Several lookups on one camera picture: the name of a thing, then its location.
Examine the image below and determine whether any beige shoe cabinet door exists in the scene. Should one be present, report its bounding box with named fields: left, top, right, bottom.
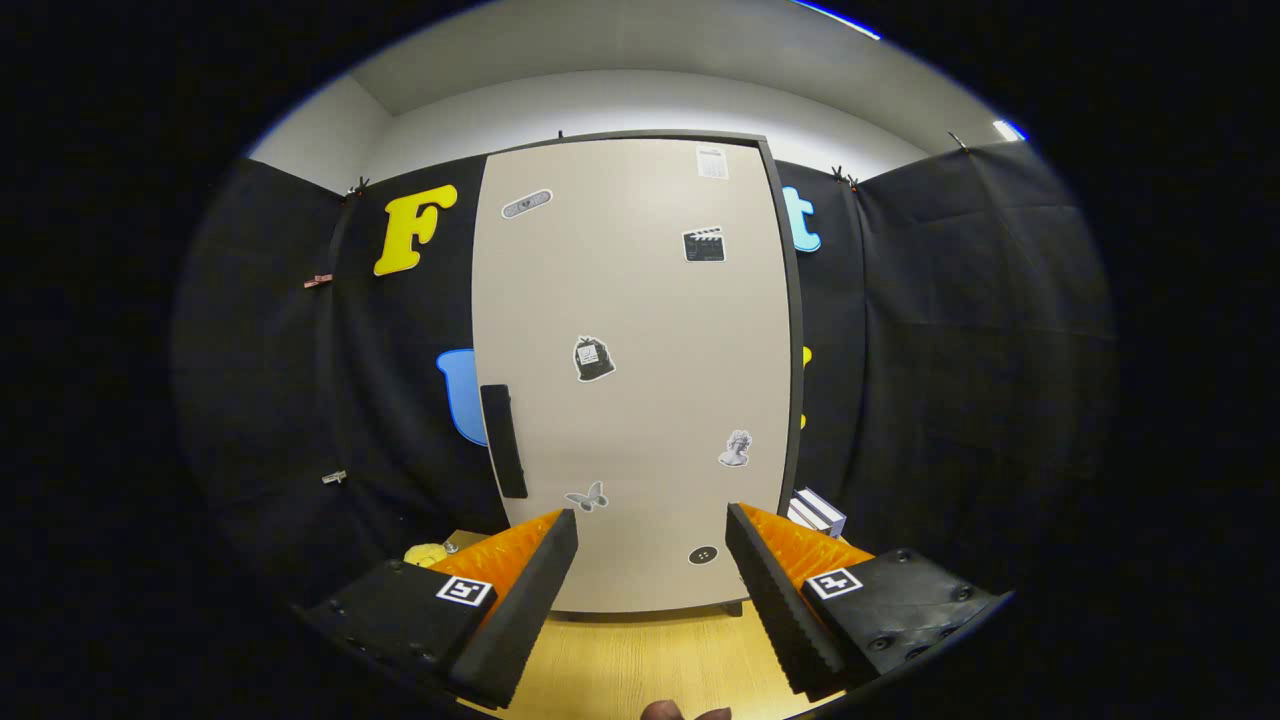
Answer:
left=470, top=137, right=794, bottom=614

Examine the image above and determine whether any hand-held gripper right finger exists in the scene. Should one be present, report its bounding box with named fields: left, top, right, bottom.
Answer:
left=725, top=502, right=1011, bottom=701

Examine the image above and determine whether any dark grey shoe cabinet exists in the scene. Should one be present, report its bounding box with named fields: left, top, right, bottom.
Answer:
left=470, top=128, right=806, bottom=623

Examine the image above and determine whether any black backdrop cloth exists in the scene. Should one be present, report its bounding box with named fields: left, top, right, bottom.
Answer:
left=175, top=140, right=1116, bottom=601

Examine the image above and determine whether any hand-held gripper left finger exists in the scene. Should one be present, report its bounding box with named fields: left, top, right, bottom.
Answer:
left=300, top=508, right=581, bottom=711

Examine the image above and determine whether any black door handle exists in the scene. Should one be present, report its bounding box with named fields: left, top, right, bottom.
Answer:
left=480, top=384, right=529, bottom=500

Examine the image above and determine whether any blue purple book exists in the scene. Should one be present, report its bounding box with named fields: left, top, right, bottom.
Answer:
left=797, top=487, right=848, bottom=539

